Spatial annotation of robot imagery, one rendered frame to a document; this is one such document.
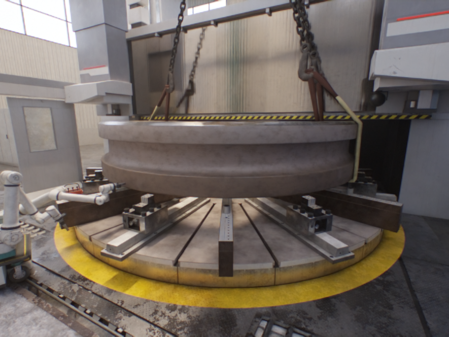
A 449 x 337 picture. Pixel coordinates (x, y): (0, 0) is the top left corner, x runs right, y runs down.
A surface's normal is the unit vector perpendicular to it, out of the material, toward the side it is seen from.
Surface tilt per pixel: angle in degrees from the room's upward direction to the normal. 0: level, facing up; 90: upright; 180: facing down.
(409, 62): 90
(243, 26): 90
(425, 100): 90
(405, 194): 90
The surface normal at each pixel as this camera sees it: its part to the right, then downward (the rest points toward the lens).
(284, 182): 0.26, 0.20
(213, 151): -0.08, 0.20
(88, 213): 0.69, 0.14
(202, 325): 0.00, -0.98
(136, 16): -0.46, 0.18
